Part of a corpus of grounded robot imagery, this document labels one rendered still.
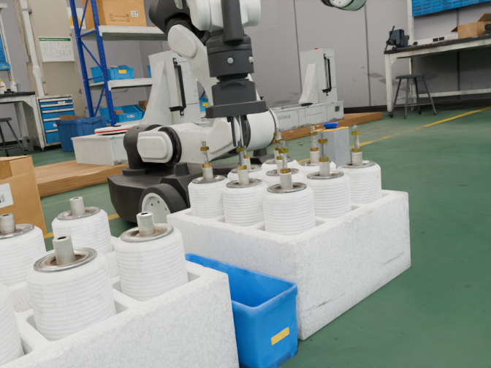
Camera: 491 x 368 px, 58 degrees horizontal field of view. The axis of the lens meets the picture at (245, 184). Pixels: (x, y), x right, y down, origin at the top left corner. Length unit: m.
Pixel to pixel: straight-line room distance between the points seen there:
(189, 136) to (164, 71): 1.89
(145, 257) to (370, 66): 6.12
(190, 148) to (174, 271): 0.94
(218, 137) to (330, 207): 0.55
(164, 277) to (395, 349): 0.40
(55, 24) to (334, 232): 6.86
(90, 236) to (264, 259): 0.31
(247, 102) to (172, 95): 2.51
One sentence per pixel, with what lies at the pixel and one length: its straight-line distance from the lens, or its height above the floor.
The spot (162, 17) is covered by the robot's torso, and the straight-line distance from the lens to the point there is 1.57.
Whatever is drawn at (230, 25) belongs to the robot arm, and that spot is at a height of 0.55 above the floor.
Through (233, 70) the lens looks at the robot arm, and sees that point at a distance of 0.86.
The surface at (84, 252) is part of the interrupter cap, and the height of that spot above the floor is 0.25.
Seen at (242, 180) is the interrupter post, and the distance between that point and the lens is 0.91.
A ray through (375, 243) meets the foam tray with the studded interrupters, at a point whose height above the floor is 0.10.
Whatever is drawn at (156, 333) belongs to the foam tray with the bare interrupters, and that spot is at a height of 0.15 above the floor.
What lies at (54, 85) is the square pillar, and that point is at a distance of 7.28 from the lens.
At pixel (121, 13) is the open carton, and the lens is 6.29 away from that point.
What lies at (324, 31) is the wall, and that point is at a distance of 7.04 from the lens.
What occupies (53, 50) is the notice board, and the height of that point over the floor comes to 1.37.
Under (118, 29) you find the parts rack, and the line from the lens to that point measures 6.14.
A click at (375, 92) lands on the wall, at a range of 6.58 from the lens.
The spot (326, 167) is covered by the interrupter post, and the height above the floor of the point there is 0.27.
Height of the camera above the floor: 0.43
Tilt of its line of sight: 11 degrees down
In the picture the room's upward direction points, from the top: 6 degrees counter-clockwise
